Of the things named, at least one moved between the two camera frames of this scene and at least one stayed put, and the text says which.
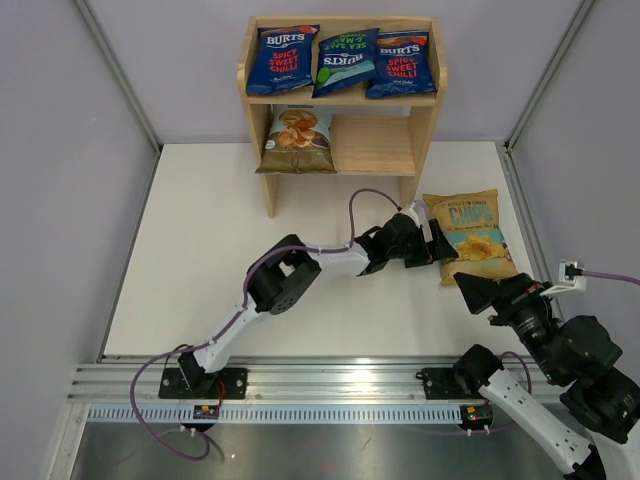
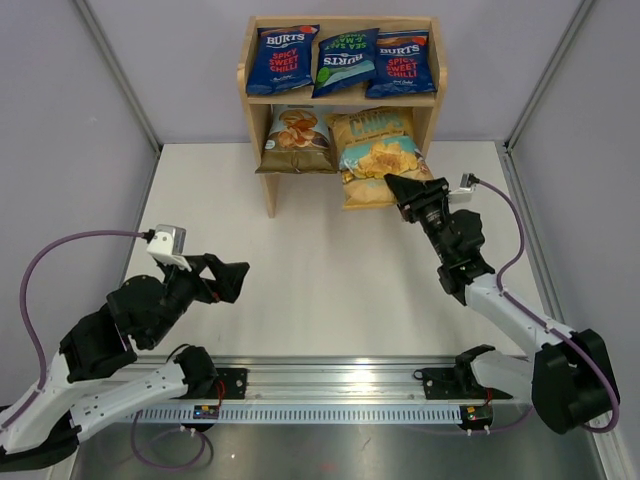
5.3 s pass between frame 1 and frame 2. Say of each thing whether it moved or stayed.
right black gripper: moved
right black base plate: stayed
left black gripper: moved
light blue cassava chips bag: stayed
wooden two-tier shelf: stayed
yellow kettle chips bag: moved
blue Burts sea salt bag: stayed
